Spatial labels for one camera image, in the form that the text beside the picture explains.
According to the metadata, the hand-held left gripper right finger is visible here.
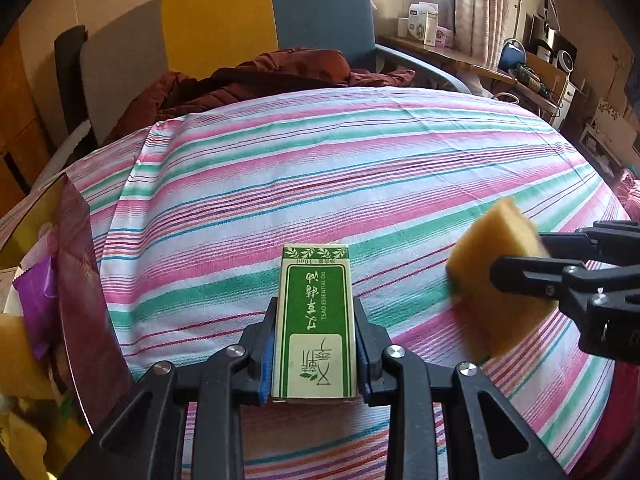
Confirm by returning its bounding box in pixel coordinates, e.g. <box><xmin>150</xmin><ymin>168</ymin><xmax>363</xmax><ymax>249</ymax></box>
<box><xmin>354</xmin><ymin>300</ymin><xmax>571</xmax><ymax>480</ymax></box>

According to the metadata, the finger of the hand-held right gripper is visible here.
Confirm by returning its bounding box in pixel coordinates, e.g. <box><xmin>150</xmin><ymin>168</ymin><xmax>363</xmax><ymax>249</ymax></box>
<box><xmin>490</xmin><ymin>255</ymin><xmax>582</xmax><ymax>306</ymax></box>
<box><xmin>539</xmin><ymin>220</ymin><xmax>640</xmax><ymax>263</ymax></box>

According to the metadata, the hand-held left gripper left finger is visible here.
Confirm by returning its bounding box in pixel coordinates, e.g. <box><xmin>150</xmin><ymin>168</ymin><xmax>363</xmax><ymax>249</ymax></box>
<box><xmin>60</xmin><ymin>296</ymin><xmax>279</xmax><ymax>480</ymax></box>

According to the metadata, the small green white box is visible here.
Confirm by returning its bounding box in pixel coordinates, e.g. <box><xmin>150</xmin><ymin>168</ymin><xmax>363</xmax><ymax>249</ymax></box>
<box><xmin>270</xmin><ymin>242</ymin><xmax>360</xmax><ymax>405</ymax></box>

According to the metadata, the red cloth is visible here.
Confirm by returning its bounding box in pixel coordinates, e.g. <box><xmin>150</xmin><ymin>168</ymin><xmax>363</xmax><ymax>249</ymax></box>
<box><xmin>575</xmin><ymin>360</ymin><xmax>640</xmax><ymax>476</ymax></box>

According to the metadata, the brown cardboard box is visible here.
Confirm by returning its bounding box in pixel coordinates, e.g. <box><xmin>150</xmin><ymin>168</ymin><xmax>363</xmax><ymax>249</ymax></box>
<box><xmin>520</xmin><ymin>52</ymin><xmax>571</xmax><ymax>96</ymax></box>

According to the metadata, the striped bedsheet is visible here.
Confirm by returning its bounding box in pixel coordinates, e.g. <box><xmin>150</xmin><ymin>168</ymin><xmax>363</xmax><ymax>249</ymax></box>
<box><xmin>0</xmin><ymin>85</ymin><xmax>640</xmax><ymax>480</ymax></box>

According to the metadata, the silver appliance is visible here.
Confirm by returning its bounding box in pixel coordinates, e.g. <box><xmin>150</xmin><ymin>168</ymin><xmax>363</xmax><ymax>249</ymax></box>
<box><xmin>530</xmin><ymin>12</ymin><xmax>578</xmax><ymax>71</ymax></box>

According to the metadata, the wooden shelf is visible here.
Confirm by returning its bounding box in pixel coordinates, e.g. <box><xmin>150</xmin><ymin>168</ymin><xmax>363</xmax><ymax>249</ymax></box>
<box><xmin>375</xmin><ymin>34</ymin><xmax>518</xmax><ymax>86</ymax></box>

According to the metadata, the purple packet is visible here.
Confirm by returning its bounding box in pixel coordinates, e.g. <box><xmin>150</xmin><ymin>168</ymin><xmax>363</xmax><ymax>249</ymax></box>
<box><xmin>12</xmin><ymin>255</ymin><xmax>61</xmax><ymax>358</ymax></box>

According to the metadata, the yellow plush toy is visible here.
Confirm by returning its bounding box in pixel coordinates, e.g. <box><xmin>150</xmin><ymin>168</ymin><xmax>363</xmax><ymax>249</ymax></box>
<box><xmin>0</xmin><ymin>405</ymin><xmax>76</xmax><ymax>480</ymax></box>

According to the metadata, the patterned curtain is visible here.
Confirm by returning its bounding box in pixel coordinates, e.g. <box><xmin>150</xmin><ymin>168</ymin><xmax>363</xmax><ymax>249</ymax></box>
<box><xmin>452</xmin><ymin>0</ymin><xmax>523</xmax><ymax>73</ymax></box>

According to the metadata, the tall white carton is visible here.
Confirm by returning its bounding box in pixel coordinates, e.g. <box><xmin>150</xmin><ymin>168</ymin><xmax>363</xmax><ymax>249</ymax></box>
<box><xmin>407</xmin><ymin>2</ymin><xmax>440</xmax><ymax>46</ymax></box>

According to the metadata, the dark red jacket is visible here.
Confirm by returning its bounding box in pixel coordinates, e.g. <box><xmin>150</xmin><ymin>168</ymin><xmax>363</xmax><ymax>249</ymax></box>
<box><xmin>102</xmin><ymin>47</ymin><xmax>417</xmax><ymax>147</ymax></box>

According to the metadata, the wooden wardrobe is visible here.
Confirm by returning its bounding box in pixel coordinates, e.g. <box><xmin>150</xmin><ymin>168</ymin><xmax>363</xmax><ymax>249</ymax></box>
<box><xmin>0</xmin><ymin>25</ymin><xmax>56</xmax><ymax>211</ymax></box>

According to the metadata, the grey yellow blue armchair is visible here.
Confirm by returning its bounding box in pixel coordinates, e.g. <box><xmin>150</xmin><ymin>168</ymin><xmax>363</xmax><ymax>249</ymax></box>
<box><xmin>80</xmin><ymin>0</ymin><xmax>473</xmax><ymax>153</ymax></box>

